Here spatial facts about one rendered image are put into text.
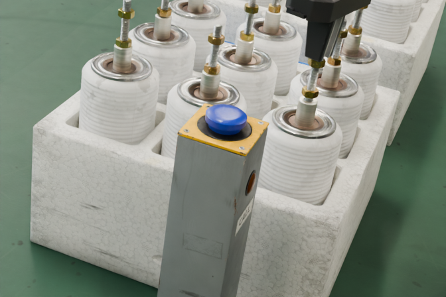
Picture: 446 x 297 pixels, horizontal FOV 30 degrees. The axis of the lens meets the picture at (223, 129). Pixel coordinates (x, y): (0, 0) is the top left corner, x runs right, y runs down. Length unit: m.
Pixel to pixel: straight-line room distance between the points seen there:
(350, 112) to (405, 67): 0.39
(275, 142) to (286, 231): 0.10
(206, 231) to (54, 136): 0.28
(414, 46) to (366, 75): 0.31
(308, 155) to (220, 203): 0.17
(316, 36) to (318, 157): 0.14
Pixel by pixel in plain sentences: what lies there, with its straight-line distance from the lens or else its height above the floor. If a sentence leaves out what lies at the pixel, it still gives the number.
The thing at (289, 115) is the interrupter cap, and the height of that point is 0.25.
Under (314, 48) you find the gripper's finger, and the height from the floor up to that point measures 0.35.
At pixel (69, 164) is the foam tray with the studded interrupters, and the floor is 0.14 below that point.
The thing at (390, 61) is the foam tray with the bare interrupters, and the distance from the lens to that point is 1.43.
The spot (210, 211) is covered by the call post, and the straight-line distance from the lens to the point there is 0.81.
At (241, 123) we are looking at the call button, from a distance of 0.78.
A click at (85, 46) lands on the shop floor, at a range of 1.67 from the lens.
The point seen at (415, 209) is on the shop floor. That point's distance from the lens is 1.34.
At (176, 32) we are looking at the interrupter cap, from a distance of 1.14.
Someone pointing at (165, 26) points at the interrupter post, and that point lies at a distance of 1.12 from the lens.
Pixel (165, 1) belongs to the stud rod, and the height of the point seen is 0.30.
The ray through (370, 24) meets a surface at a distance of 1.45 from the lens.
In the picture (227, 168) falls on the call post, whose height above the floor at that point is 0.29.
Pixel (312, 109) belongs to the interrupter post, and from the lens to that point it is 0.95.
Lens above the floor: 0.71
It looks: 30 degrees down
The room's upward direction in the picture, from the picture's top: 9 degrees clockwise
